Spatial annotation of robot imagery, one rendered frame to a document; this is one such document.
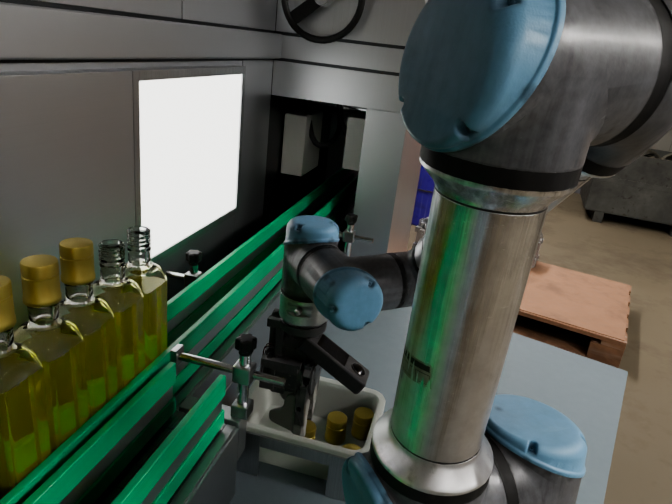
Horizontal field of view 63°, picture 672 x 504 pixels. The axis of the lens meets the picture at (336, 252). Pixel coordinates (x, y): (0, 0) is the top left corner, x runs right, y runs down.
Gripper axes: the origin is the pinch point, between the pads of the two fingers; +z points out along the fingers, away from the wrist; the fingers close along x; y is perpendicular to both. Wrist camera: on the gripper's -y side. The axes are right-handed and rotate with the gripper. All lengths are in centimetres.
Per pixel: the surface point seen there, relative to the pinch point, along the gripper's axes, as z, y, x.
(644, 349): 81, -138, -228
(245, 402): -10.4, 6.9, 10.0
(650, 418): 81, -121, -159
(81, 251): -35.2, 21.6, 23.4
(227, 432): -7.4, 8.1, 13.3
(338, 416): -0.8, -4.6, -4.2
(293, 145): -28, 31, -87
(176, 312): -13.4, 25.3, -4.9
